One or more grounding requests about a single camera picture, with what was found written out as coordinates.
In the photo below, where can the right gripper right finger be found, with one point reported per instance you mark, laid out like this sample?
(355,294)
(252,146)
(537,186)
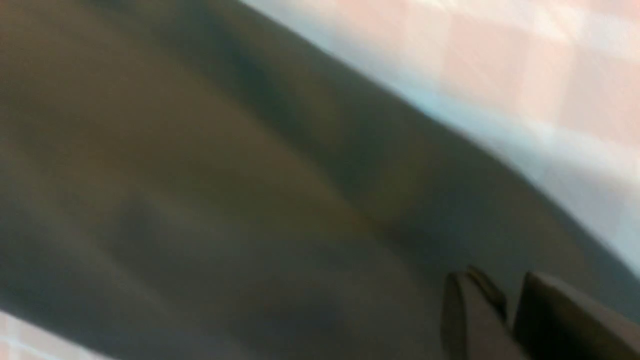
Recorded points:
(555,321)

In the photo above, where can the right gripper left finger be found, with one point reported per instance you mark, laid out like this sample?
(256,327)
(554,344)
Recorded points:
(473,319)

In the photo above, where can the dark gray long-sleeve top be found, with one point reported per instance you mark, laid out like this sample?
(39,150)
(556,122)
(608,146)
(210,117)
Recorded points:
(190,180)

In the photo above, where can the pink checkered tablecloth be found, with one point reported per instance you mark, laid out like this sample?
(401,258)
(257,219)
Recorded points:
(550,88)

